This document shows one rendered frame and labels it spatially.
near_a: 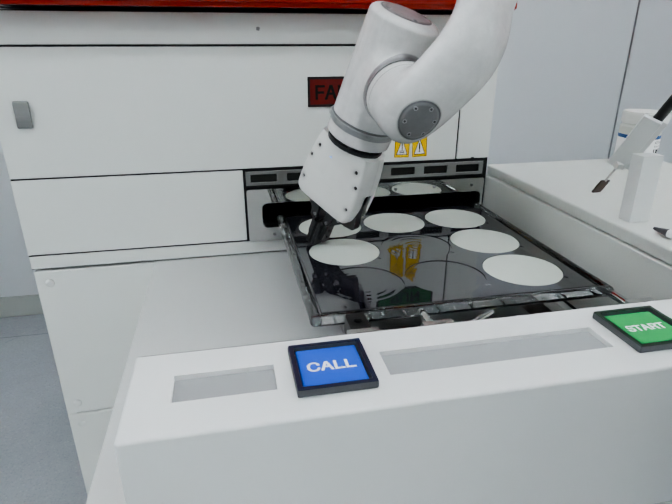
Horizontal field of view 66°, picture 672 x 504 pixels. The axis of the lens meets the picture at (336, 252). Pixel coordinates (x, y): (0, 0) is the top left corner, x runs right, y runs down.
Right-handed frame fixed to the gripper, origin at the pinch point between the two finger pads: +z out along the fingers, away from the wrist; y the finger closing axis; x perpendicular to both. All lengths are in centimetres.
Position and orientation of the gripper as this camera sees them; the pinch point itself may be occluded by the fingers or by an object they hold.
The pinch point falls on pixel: (320, 230)
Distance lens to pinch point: 76.5
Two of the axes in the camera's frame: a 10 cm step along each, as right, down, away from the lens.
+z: -3.2, 7.4, 5.9
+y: 6.9, 6.1, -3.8
